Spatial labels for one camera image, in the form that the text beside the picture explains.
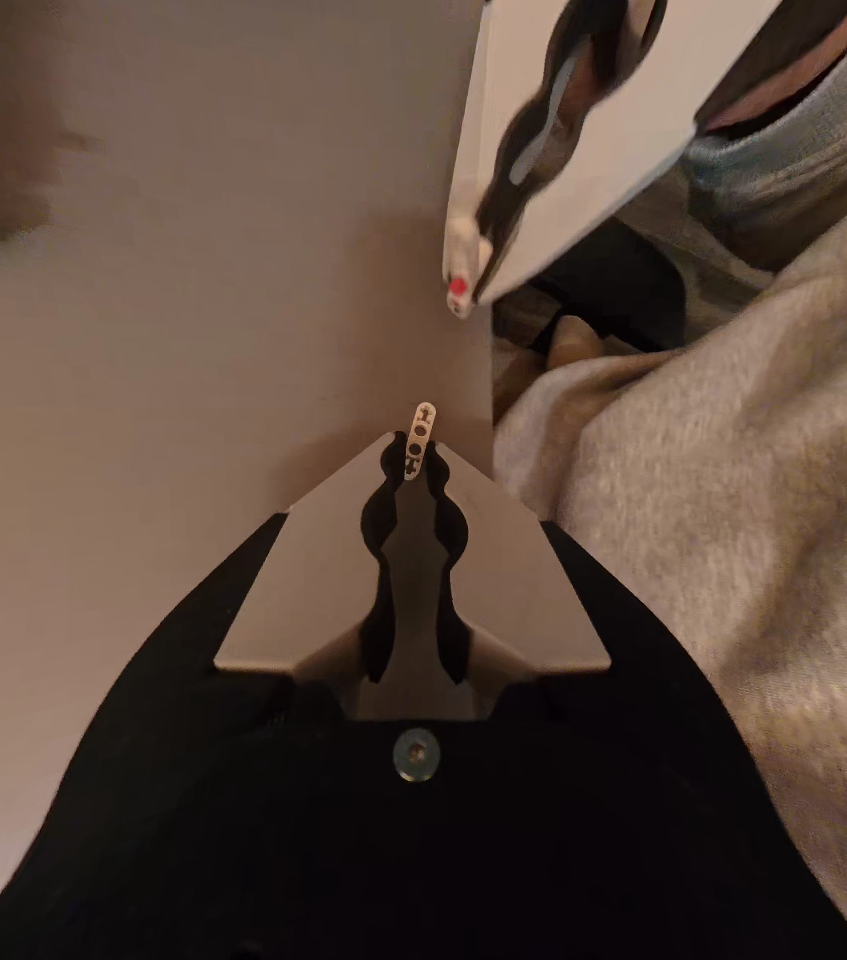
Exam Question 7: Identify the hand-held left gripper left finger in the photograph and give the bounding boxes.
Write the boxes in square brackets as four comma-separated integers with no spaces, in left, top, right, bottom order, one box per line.
[212,431,406,723]

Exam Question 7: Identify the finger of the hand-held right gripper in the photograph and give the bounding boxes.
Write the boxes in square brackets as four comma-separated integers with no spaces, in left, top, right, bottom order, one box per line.
[470,0,782,306]
[443,0,623,260]

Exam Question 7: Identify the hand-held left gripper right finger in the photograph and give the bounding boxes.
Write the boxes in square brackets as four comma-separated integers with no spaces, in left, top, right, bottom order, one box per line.
[425,441,614,723]

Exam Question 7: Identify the white lego beam red pins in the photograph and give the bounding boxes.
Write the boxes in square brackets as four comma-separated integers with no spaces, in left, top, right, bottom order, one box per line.
[444,216,494,320]

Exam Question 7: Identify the small thin white lego beam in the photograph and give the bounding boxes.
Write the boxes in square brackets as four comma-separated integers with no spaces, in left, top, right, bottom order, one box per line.
[402,402,440,483]

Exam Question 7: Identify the person's right forearm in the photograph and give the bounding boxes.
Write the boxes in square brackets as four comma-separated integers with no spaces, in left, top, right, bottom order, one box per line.
[682,0,847,271]

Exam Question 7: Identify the black chair base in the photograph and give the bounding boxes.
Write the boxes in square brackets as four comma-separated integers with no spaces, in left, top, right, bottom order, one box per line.
[528,221,687,354]

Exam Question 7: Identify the person's foot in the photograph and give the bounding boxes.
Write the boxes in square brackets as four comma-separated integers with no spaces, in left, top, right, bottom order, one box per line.
[543,315,605,370]

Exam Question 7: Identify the person's grey pants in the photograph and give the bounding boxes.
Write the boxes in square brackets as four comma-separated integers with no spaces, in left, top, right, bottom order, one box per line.
[493,180,847,960]

